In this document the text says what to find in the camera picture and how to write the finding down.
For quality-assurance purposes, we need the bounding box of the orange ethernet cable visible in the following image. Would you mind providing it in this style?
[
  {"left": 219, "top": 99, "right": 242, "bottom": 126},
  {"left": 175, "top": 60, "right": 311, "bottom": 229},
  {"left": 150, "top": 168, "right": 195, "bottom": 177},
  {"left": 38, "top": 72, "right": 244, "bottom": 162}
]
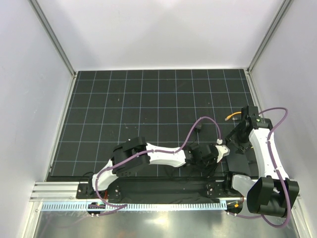
[{"left": 224, "top": 112, "right": 243, "bottom": 121}]

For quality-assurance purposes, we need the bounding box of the black network switch box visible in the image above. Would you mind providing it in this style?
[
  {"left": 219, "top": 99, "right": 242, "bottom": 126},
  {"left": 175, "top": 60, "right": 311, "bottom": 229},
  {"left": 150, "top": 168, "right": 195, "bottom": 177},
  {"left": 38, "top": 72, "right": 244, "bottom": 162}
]
[{"left": 226, "top": 142, "right": 251, "bottom": 176}]

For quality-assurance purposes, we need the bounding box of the black power adapter with cord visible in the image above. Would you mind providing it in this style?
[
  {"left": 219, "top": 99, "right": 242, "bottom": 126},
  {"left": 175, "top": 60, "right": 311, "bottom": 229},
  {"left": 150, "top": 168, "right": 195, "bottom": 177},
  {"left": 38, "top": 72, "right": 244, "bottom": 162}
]
[{"left": 160, "top": 122, "right": 221, "bottom": 179}]

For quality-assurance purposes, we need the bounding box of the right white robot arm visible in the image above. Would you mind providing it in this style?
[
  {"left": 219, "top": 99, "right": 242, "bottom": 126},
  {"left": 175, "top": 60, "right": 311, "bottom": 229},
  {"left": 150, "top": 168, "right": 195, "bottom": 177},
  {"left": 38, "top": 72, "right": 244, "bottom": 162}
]
[{"left": 223, "top": 106, "right": 300, "bottom": 218}]

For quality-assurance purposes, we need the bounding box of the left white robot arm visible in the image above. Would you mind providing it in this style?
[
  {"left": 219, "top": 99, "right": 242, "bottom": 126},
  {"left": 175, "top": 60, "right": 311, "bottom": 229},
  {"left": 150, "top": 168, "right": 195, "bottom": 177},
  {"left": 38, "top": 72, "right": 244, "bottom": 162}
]
[{"left": 87, "top": 137, "right": 222, "bottom": 198}]

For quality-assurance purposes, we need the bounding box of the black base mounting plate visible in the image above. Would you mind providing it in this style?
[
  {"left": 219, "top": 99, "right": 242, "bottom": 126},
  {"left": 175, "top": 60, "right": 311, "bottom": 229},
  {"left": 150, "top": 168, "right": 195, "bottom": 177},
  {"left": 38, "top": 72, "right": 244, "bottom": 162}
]
[{"left": 76, "top": 176, "right": 238, "bottom": 199}]

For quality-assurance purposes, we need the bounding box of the black grid cutting mat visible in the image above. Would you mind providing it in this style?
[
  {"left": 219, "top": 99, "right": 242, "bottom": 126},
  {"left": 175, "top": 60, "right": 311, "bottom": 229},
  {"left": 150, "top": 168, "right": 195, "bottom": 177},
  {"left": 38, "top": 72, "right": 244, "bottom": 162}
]
[{"left": 48, "top": 69, "right": 254, "bottom": 181}]

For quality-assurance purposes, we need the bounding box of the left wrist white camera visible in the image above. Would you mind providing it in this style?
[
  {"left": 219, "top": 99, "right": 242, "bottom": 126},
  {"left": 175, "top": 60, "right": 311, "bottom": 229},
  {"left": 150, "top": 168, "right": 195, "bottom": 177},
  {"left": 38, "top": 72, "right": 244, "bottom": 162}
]
[{"left": 215, "top": 145, "right": 230, "bottom": 163}]

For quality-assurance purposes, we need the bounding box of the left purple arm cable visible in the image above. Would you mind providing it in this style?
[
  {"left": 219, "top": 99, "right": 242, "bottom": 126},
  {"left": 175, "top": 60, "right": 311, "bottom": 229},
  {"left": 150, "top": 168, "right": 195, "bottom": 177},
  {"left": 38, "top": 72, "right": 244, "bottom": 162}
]
[{"left": 95, "top": 116, "right": 223, "bottom": 214}]

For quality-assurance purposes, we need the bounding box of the right aluminium frame post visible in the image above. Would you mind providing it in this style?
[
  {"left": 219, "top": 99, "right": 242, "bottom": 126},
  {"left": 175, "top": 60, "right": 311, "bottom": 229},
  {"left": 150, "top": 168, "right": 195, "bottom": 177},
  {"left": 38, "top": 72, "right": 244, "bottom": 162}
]
[{"left": 247, "top": 0, "right": 293, "bottom": 74}]

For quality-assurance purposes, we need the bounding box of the aluminium frame post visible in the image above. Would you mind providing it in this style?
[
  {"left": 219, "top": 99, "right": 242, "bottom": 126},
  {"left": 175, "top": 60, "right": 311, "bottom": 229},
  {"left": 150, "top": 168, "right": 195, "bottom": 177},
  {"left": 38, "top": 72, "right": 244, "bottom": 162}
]
[
  {"left": 28, "top": 0, "right": 76, "bottom": 77},
  {"left": 247, "top": 0, "right": 293, "bottom": 74}
]

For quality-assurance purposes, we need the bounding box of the white slotted cable duct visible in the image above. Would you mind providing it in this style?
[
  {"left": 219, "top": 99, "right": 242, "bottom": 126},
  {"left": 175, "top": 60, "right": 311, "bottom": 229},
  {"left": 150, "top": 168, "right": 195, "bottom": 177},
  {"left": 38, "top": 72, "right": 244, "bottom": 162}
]
[{"left": 41, "top": 200, "right": 227, "bottom": 212}]

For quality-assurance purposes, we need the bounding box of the aluminium front rail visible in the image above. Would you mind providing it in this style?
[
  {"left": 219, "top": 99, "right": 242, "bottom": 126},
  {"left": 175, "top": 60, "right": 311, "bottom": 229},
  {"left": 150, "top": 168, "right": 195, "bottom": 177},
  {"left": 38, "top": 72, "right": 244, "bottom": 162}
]
[{"left": 31, "top": 182, "right": 241, "bottom": 204}]

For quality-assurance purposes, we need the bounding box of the left aluminium frame post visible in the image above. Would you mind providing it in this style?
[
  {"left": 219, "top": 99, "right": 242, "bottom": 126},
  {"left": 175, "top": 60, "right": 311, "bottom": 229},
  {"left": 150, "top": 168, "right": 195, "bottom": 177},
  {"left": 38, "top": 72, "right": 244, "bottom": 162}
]
[{"left": 28, "top": 0, "right": 76, "bottom": 77}]

